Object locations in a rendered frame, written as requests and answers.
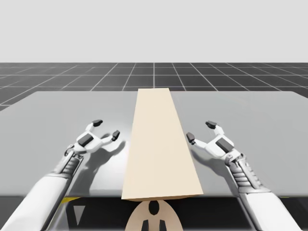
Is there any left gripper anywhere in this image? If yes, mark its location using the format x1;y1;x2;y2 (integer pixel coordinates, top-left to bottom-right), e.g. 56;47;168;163
74;119;120;154

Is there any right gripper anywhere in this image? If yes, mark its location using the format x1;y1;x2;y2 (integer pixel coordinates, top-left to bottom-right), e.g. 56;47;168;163
186;120;235;159

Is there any tall board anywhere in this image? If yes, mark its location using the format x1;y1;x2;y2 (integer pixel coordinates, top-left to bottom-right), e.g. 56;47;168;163
121;88;204;202

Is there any tan robot part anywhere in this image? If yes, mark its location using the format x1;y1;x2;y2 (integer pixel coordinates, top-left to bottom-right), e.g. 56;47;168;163
125;199;183;231

